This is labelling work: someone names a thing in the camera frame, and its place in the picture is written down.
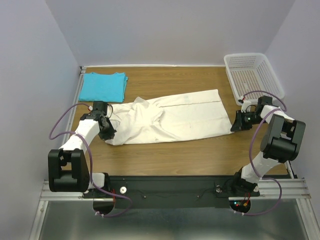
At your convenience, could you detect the left table edge rail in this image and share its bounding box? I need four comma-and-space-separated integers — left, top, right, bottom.
49, 66, 87, 146

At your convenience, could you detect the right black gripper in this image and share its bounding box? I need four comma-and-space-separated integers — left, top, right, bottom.
229, 109, 267, 131

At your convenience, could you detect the folded blue t shirt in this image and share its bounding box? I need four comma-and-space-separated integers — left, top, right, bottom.
78, 72, 129, 103

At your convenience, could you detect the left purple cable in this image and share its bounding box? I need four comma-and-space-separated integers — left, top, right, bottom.
48, 103, 134, 219

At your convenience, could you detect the aluminium frame rail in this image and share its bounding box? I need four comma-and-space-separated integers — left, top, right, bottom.
40, 178, 311, 201

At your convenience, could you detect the electronics board with leds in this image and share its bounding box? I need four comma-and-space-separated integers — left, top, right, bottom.
230, 200, 251, 210

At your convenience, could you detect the white plastic basket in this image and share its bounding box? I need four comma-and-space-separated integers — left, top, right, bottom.
223, 53, 285, 106

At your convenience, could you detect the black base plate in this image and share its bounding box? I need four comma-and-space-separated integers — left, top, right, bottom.
82, 174, 298, 210

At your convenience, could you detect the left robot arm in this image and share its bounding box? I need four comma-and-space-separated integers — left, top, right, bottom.
48, 101, 116, 197

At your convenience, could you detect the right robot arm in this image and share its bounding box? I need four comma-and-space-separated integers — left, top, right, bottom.
230, 95, 306, 195

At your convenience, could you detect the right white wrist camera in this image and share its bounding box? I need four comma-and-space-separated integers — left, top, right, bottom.
238, 99, 256, 113

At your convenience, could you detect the white t shirt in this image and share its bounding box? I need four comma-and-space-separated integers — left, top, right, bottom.
106, 89, 232, 146

